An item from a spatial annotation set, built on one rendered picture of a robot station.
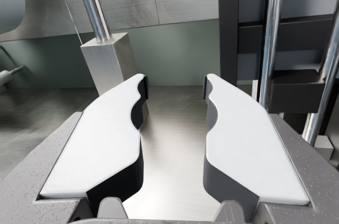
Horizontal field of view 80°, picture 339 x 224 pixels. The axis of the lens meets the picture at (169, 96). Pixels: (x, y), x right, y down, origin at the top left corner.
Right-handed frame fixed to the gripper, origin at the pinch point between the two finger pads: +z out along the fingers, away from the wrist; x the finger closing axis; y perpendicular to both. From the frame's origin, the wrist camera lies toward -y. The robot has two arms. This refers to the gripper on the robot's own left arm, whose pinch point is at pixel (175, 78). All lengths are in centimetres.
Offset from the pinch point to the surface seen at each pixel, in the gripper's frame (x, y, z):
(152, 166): -6.0, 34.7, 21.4
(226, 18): 4.7, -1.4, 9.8
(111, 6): -23, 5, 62
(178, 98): 0, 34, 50
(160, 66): -7, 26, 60
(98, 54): -18.9, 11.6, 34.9
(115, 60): -14.9, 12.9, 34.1
